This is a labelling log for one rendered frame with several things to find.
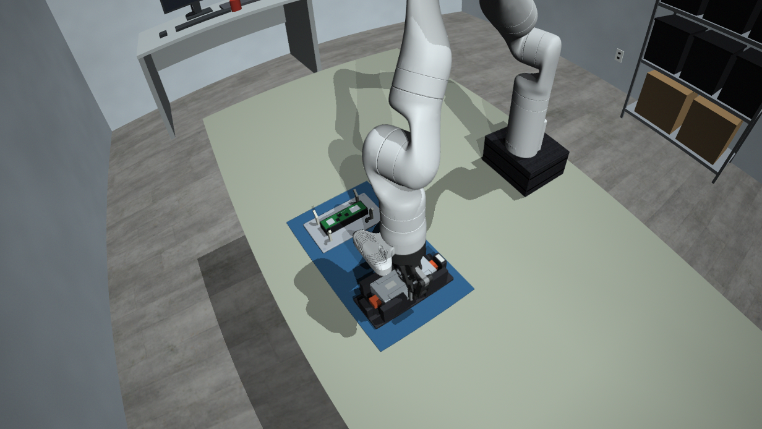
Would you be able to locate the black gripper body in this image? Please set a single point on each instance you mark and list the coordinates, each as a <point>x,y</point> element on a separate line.
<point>410,261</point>

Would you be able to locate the blue flat plate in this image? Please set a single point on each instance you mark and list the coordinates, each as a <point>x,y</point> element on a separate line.
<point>326,234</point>

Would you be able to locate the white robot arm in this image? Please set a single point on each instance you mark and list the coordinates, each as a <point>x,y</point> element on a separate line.
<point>399,164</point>

